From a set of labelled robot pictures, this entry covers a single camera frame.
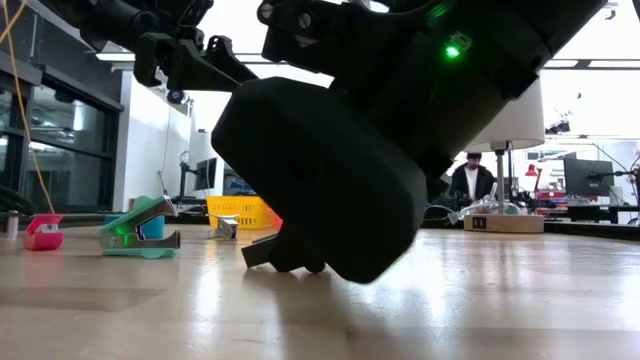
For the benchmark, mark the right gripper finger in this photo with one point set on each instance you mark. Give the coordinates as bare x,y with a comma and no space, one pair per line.
260,251

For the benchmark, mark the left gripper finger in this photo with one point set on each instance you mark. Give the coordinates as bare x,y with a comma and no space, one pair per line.
200,72
227,55

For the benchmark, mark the black staple remover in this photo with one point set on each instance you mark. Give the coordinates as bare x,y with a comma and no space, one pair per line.
300,262

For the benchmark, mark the teal staple remover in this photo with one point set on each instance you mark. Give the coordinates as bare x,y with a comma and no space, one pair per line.
120,240

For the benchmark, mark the red mini stapler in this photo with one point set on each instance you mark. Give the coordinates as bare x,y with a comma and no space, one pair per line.
42,240

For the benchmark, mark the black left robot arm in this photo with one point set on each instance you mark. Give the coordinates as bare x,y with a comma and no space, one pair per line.
110,20

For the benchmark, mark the ceiling light strip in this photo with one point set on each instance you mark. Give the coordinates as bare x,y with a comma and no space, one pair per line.
115,57
560,64
615,64

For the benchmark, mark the yellow plastic basket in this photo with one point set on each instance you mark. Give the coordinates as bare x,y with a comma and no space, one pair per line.
240,210

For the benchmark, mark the black monitor on stand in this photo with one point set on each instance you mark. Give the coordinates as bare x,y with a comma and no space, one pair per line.
206,173

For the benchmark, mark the person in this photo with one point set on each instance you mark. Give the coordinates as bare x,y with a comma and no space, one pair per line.
472,182

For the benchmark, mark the clear plastic bag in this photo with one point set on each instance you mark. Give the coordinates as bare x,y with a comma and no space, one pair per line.
475,210

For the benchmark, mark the table lamp white shade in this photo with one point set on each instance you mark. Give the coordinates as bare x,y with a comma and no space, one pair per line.
520,125

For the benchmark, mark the stack of coloured boxes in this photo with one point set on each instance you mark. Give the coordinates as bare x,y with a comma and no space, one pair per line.
550,202

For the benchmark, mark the black computer monitor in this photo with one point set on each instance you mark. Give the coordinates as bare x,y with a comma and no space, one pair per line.
587,177

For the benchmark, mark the black office desk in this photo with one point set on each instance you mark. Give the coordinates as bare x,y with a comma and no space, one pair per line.
600,212

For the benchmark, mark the black round ceiling camera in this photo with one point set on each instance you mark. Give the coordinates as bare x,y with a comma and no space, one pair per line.
176,97

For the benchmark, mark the grey cylindrical post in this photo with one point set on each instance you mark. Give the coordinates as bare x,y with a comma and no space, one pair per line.
12,224

